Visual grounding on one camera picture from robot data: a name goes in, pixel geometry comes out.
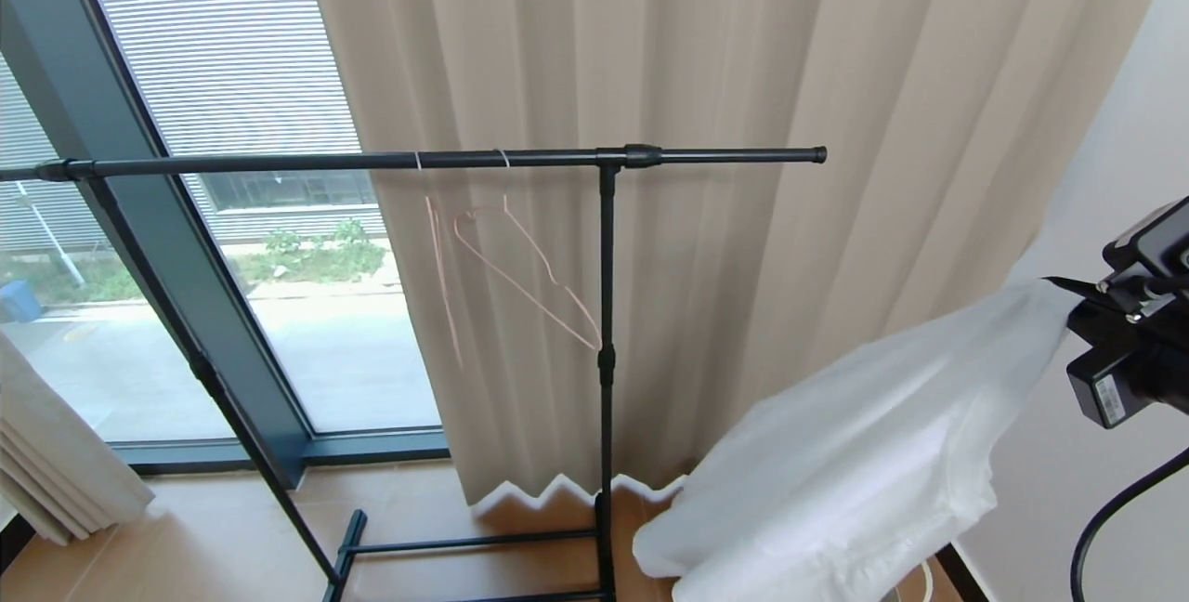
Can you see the window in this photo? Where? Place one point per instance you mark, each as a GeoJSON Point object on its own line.
{"type": "Point", "coordinates": [65, 54]}

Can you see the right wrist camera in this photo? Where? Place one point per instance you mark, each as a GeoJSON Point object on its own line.
{"type": "Point", "coordinates": [1156, 240]}

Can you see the black clothes rack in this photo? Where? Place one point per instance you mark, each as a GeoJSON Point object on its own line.
{"type": "Point", "coordinates": [279, 162]}

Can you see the white garment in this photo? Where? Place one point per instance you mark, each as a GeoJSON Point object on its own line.
{"type": "Point", "coordinates": [855, 472]}

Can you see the beige curtain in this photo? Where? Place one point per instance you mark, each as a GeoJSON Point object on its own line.
{"type": "Point", "coordinates": [56, 472]}
{"type": "Point", "coordinates": [743, 72]}

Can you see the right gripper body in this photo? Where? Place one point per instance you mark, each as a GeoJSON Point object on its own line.
{"type": "Point", "coordinates": [1129, 351]}

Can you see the pink clothes hanger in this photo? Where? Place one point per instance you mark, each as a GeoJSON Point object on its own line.
{"type": "Point", "coordinates": [437, 249]}
{"type": "Point", "coordinates": [520, 284]}

